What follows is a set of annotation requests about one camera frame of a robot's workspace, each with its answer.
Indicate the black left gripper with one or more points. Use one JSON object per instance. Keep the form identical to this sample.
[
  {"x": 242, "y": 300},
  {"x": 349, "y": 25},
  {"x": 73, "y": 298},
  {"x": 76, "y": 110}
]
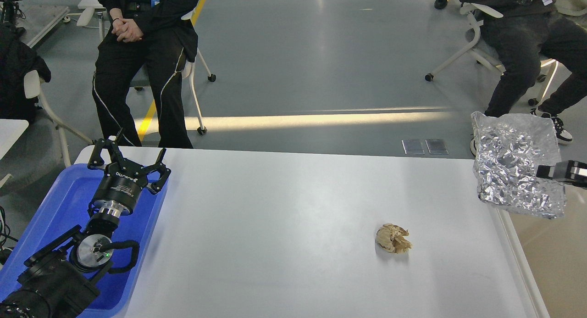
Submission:
[{"x": 118, "y": 188}]

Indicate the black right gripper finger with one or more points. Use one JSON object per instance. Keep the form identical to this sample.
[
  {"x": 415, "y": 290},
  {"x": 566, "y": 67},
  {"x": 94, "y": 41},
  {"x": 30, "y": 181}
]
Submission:
[{"x": 568, "y": 172}]

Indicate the crinkled silver foil bag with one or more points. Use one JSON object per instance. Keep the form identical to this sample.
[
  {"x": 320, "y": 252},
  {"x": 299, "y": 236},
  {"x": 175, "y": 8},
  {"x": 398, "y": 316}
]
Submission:
[{"x": 509, "y": 150}]

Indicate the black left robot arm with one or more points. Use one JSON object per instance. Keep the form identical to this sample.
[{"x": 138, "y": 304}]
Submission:
[{"x": 82, "y": 252}]

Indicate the blue plastic tray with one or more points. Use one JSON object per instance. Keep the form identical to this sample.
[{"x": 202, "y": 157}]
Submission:
[{"x": 64, "y": 207}]

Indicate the beige plastic bin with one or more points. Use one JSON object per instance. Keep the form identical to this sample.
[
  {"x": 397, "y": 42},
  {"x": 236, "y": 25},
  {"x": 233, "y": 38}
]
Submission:
[{"x": 556, "y": 252}]

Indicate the grey chair with black coat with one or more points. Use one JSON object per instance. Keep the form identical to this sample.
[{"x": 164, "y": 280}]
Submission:
[{"x": 43, "y": 145}]

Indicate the white side table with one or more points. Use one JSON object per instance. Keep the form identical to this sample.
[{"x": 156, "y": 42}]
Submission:
[{"x": 10, "y": 131}]

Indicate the seated person in black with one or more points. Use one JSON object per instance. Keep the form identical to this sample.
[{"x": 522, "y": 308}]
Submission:
[{"x": 149, "y": 34}]

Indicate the right metal floor plate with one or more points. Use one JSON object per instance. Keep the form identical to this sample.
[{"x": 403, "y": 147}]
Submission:
[{"x": 437, "y": 147}]

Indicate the metal floor plate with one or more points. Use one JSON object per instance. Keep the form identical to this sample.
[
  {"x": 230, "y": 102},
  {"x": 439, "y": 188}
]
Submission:
[
  {"x": 412, "y": 147},
  {"x": 437, "y": 147}
]

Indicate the person in dark jeans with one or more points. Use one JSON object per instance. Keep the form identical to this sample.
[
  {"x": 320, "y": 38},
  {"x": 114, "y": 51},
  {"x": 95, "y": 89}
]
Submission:
[{"x": 528, "y": 30}]

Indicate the left metal floor plate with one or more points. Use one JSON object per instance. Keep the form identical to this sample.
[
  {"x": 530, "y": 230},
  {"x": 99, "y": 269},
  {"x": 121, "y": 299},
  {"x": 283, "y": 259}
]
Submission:
[{"x": 412, "y": 147}]

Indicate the white grey office chair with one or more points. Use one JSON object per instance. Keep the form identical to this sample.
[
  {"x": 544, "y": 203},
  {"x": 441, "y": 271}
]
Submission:
[{"x": 487, "y": 56}]

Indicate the crumpled brown paper ball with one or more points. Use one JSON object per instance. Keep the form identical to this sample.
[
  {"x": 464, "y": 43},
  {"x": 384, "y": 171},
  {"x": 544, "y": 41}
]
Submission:
[{"x": 392, "y": 238}]

